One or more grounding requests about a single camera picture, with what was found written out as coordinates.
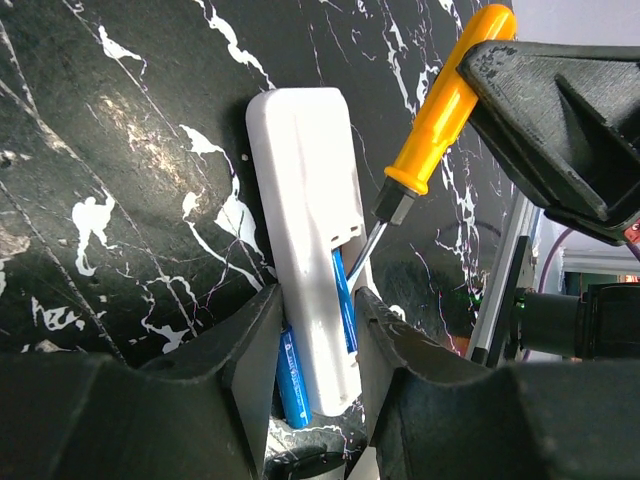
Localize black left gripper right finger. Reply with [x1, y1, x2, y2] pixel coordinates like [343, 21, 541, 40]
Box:
[355, 287, 639, 479]

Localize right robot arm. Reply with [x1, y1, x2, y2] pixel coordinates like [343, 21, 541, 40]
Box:
[458, 41, 639, 368]

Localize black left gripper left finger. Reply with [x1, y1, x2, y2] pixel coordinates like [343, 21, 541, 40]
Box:
[1, 285, 283, 479]

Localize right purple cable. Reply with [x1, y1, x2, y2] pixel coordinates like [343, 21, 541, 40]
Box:
[542, 222, 581, 291]

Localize yellow handled screwdriver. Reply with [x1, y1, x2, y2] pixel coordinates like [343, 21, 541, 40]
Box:
[347, 4, 517, 290]

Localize white remote control with batteries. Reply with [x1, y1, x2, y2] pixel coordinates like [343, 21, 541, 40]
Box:
[245, 87, 365, 417]

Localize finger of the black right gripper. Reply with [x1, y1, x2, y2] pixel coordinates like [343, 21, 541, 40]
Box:
[458, 41, 639, 245]

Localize blue battery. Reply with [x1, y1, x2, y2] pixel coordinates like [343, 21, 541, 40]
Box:
[276, 325, 312, 429]
[332, 249, 358, 353]

